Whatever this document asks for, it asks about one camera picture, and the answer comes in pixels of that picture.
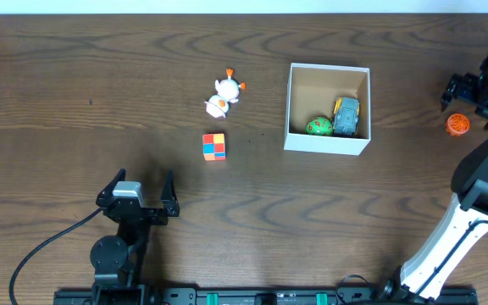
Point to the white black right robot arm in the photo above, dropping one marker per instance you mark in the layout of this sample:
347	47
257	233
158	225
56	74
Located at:
422	277

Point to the white cardboard box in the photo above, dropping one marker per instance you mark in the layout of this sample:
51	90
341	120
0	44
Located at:
312	90

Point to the orange plastic cage ball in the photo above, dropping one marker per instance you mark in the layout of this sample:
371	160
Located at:
457	124

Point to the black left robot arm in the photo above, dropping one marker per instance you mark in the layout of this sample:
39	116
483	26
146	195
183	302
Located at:
118	259

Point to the colourful puzzle cube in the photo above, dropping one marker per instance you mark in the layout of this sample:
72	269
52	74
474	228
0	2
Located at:
213	147

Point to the yellow grey toy truck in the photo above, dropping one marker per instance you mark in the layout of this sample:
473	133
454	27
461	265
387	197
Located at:
345	116

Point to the green ball with red numbers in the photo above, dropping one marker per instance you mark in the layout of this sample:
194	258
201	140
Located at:
319	126

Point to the pink white duck toy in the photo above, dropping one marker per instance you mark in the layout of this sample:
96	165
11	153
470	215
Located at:
227	92

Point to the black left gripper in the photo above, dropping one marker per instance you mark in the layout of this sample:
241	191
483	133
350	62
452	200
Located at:
143	213

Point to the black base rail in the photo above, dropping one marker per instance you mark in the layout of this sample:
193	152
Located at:
190	296

